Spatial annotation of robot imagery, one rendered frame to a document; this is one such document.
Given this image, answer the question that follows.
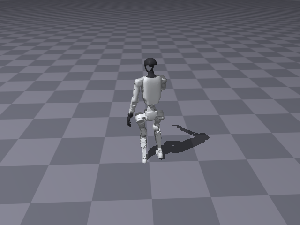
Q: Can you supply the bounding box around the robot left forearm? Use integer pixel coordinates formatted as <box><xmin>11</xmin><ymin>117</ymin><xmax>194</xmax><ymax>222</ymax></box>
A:
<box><xmin>129</xmin><ymin>97</ymin><xmax>137</xmax><ymax>115</ymax></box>

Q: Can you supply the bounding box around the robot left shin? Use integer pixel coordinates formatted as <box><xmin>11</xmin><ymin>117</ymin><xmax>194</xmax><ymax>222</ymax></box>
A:
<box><xmin>140</xmin><ymin>129</ymin><xmax>147</xmax><ymax>159</ymax></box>

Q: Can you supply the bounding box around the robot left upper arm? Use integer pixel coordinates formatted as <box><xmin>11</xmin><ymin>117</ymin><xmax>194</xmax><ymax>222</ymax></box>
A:
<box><xmin>133</xmin><ymin>78</ymin><xmax>143</xmax><ymax>103</ymax></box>

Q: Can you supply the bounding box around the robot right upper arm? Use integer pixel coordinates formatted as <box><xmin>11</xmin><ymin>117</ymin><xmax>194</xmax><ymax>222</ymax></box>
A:
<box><xmin>160</xmin><ymin>75</ymin><xmax>167</xmax><ymax>91</ymax></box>

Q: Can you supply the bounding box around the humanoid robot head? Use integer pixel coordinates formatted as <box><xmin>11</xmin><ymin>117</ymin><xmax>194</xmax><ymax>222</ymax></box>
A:
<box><xmin>144</xmin><ymin>58</ymin><xmax>157</xmax><ymax>78</ymax></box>

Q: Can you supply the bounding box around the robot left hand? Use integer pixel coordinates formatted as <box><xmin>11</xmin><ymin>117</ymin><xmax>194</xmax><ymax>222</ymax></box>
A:
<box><xmin>127</xmin><ymin>113</ymin><xmax>133</xmax><ymax>127</ymax></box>

